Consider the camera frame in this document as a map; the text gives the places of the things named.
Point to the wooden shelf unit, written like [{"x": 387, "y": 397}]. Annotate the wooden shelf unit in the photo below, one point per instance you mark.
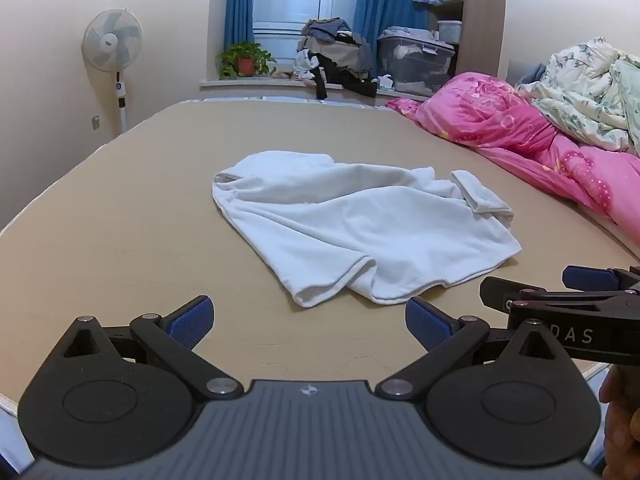
[{"x": 480, "y": 10}]

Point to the pink quilt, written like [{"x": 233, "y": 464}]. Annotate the pink quilt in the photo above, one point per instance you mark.
[{"x": 500, "y": 120}]

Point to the white floral quilt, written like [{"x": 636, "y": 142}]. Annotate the white floral quilt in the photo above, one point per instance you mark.
[{"x": 585, "y": 90}]

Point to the person's right hand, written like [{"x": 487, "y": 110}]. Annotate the person's right hand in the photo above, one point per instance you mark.
[{"x": 622, "y": 425}]

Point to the white t-shirt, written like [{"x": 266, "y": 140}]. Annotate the white t-shirt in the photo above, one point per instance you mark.
[{"x": 350, "y": 230}]

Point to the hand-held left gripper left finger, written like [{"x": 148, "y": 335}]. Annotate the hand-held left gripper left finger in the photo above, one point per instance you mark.
[{"x": 192, "y": 320}]

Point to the pile of clothes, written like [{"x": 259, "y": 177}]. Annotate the pile of clothes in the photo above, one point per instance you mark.
[{"x": 335, "y": 55}]

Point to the white standing fan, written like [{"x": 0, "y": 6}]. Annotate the white standing fan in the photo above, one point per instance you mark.
[{"x": 111, "y": 40}]

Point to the blue-grey cloth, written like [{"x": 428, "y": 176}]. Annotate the blue-grey cloth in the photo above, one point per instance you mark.
[{"x": 531, "y": 75}]

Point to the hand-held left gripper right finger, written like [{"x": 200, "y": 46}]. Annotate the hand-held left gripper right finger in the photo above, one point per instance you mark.
[{"x": 427, "y": 322}]

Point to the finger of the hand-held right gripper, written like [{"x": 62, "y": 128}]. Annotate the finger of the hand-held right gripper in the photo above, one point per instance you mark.
[
  {"x": 587, "y": 275},
  {"x": 500, "y": 292}
]

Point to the clear plastic storage box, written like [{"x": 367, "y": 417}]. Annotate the clear plastic storage box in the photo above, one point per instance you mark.
[{"x": 415, "y": 65}]

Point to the white windowsill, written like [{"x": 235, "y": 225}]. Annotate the white windowsill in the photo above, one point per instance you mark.
[{"x": 240, "y": 85}]

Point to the potted green plant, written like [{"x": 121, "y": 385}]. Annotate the potted green plant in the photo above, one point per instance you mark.
[{"x": 245, "y": 62}]

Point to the wall outlet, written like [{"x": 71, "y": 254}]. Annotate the wall outlet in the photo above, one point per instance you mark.
[{"x": 95, "y": 122}]

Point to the tissue pack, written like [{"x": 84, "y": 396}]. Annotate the tissue pack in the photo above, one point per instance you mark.
[{"x": 385, "y": 82}]

